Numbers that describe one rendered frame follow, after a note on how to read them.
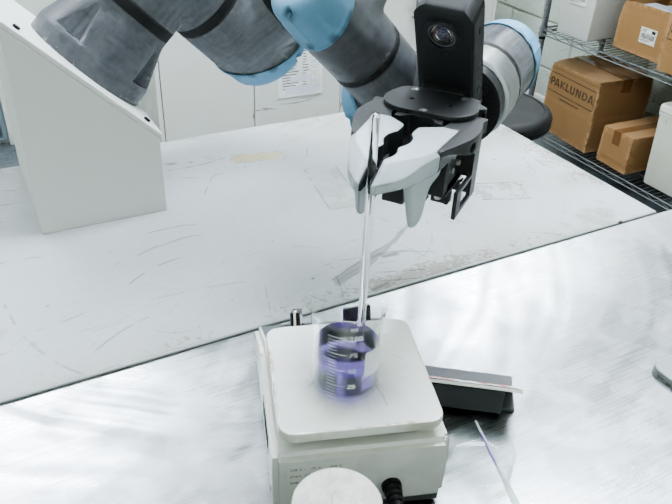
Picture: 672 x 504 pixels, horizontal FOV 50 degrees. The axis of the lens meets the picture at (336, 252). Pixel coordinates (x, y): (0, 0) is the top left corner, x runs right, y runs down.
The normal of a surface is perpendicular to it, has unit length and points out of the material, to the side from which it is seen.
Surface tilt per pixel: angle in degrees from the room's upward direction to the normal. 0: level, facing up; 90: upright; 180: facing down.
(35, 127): 90
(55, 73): 90
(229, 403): 0
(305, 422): 0
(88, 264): 0
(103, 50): 70
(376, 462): 90
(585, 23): 93
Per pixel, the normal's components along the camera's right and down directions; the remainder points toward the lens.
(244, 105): 0.47, 0.49
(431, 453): 0.16, 0.54
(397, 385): 0.04, -0.84
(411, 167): 0.32, -0.29
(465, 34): -0.42, 0.81
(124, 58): 0.70, 0.29
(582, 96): -0.92, 0.19
